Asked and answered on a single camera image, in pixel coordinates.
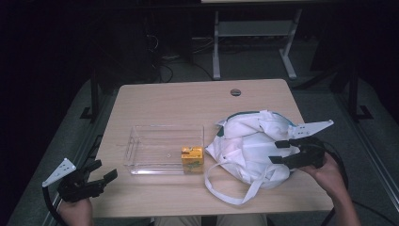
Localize black floor cables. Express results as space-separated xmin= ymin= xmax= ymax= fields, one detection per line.
xmin=146 ymin=33 xmax=215 ymax=83

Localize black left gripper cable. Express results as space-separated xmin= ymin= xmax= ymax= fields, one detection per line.
xmin=41 ymin=186 xmax=69 ymax=226

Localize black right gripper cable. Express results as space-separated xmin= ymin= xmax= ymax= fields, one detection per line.
xmin=319 ymin=141 xmax=399 ymax=226

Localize yellow drink carton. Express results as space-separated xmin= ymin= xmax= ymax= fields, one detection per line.
xmin=181 ymin=146 xmax=205 ymax=175

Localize white cloth tote bag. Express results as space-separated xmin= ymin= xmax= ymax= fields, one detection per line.
xmin=203 ymin=109 xmax=304 ymax=206

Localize person's right hand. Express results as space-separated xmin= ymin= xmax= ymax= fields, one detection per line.
xmin=296 ymin=153 xmax=346 ymax=203

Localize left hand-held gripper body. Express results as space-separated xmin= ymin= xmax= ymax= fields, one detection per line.
xmin=41 ymin=157 xmax=106 ymax=203

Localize black metal stand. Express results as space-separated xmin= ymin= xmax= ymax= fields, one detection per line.
xmin=79 ymin=67 xmax=102 ymax=124
xmin=347 ymin=64 xmax=375 ymax=123

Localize person's left hand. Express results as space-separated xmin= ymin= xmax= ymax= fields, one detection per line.
xmin=57 ymin=197 xmax=95 ymax=226

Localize white metal desk frame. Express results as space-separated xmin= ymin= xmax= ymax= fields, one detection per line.
xmin=211 ymin=8 xmax=304 ymax=81

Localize clear plastic box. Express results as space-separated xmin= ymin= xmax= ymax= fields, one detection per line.
xmin=122 ymin=123 xmax=205 ymax=176

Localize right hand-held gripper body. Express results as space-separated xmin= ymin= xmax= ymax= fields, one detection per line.
xmin=281 ymin=119 xmax=335 ymax=170

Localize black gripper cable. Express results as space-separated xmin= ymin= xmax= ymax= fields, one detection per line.
xmin=41 ymin=186 xmax=69 ymax=226
xmin=319 ymin=141 xmax=399 ymax=226

